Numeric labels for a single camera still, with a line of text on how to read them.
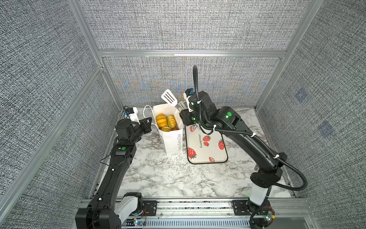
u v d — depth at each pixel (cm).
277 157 42
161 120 87
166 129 88
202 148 96
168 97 68
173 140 80
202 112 47
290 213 73
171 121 84
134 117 66
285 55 88
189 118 57
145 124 65
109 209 41
